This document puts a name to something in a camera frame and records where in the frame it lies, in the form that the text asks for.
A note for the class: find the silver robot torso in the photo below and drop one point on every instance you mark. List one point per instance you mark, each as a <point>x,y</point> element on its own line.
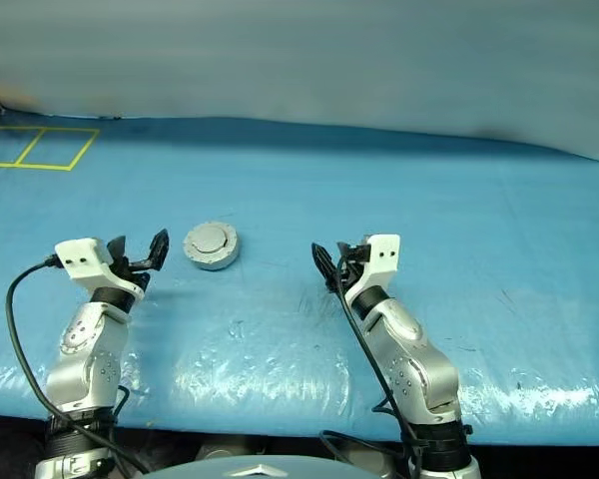
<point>259,469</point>

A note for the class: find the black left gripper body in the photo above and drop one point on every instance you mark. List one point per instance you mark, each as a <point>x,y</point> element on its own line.
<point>130,272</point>

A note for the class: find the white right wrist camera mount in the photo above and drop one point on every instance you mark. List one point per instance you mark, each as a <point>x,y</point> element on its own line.
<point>382,259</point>

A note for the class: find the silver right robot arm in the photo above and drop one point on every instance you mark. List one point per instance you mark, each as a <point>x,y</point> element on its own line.
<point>419,369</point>

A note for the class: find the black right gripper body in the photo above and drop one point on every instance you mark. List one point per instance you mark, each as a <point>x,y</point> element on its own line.
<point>354,267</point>

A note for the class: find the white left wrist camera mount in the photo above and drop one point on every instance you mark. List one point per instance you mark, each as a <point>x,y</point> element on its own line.
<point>82,264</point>

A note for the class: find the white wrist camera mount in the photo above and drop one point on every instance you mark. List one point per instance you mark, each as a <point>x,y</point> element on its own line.
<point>382,259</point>
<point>82,264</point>

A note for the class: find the grey motor housing lid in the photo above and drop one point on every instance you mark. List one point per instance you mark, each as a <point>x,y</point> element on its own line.
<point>207,238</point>

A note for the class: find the yellow tape marking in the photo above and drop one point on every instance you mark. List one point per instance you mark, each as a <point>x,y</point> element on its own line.
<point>70,168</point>

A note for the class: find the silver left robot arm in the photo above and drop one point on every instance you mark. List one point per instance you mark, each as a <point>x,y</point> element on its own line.
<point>87,369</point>

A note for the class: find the blue plastic table cover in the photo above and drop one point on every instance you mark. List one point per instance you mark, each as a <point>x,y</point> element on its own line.
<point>429,224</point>

